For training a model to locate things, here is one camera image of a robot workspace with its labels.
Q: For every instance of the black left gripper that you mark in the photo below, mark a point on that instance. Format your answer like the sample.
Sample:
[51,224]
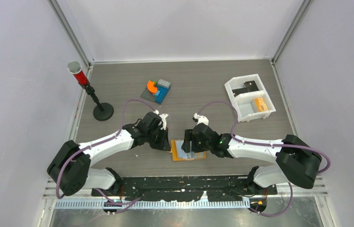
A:
[163,144]

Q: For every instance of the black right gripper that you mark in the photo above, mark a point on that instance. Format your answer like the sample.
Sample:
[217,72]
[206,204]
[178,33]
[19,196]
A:
[186,145]

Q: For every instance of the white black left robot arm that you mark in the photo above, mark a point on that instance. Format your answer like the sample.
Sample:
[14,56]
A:
[72,168]

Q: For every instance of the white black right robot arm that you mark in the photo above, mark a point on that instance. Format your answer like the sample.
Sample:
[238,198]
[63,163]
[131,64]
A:
[290,159]

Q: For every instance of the toy brick assembly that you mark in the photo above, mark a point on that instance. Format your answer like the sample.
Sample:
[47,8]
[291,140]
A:
[156,91]

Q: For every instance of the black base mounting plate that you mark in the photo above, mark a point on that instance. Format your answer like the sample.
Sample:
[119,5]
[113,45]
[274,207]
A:
[185,188]

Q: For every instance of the black microphone stand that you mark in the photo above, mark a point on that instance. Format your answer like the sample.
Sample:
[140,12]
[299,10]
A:
[102,111]

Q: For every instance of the white plastic divided bin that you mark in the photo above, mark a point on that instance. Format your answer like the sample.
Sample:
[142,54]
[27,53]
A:
[242,103]

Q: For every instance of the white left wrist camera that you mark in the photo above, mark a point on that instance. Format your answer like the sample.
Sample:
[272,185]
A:
[163,123]

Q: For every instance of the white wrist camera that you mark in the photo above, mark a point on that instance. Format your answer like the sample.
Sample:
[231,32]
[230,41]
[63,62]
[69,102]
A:
[163,123]
[200,119]

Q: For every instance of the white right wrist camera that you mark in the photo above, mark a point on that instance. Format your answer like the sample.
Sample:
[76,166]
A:
[200,119]

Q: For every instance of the white slotted cable duct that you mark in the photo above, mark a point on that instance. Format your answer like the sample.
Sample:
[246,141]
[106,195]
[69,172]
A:
[200,204]

